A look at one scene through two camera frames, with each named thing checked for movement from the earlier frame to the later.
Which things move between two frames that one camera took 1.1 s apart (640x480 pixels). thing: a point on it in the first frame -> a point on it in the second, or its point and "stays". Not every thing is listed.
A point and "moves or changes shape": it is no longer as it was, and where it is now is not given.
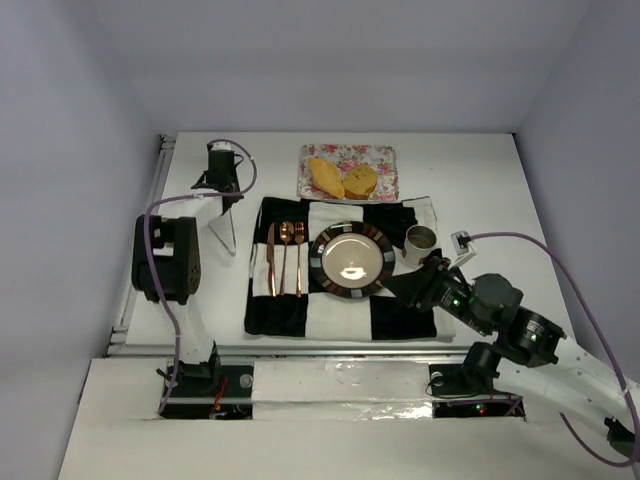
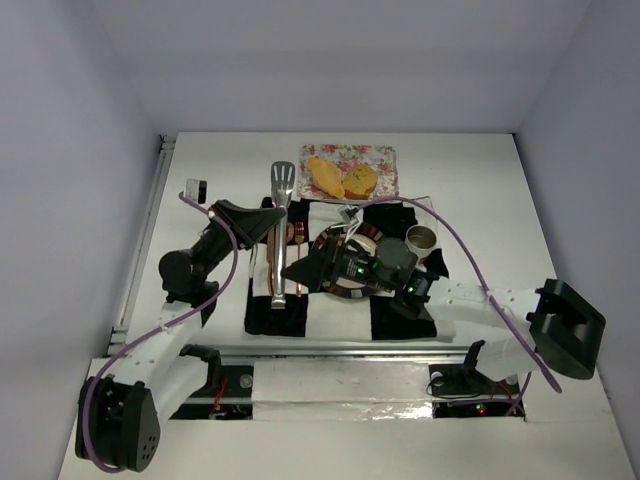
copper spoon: (286, 232) stays
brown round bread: (358, 181) stays
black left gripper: (218, 186) -> (226, 220)
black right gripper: (425, 282) -> (331, 263)
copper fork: (299, 236) stays
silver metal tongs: (223, 228) moves or changes shape
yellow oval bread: (326, 177) stays
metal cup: (419, 240) stays
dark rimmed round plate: (352, 259) stays
